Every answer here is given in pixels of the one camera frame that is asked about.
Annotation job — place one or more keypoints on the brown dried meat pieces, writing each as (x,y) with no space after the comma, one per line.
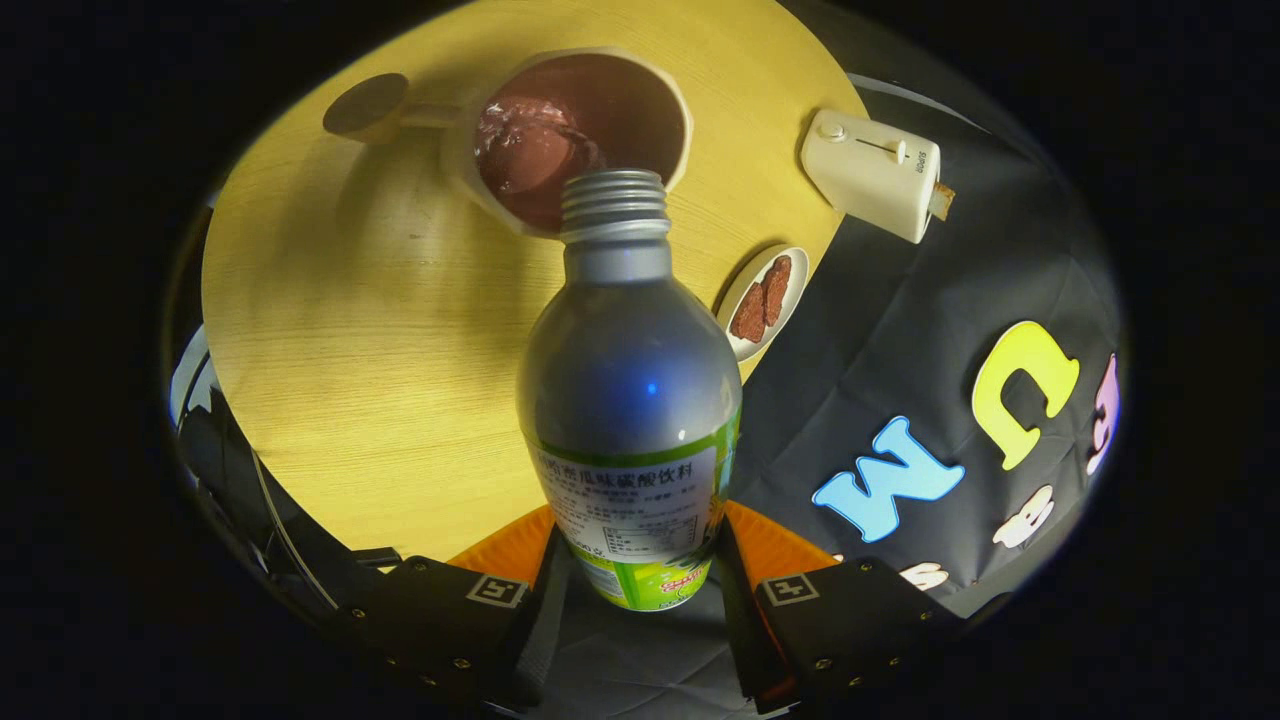
(758,305)

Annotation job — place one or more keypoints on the silver juice bottle green label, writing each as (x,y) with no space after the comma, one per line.
(630,370)

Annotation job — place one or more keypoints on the wooden table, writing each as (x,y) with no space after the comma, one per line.
(360,360)

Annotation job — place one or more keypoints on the toast slice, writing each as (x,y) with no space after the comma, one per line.
(941,202)

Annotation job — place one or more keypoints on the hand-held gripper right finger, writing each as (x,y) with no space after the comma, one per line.
(745,630)

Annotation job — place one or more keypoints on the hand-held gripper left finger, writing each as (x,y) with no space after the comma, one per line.
(545,620)

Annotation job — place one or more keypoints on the white toaster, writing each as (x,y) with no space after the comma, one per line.
(870,180)

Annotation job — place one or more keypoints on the small white plate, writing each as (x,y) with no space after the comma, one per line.
(790,300)

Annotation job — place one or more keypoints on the black backdrop cloth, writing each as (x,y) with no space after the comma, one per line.
(880,330)

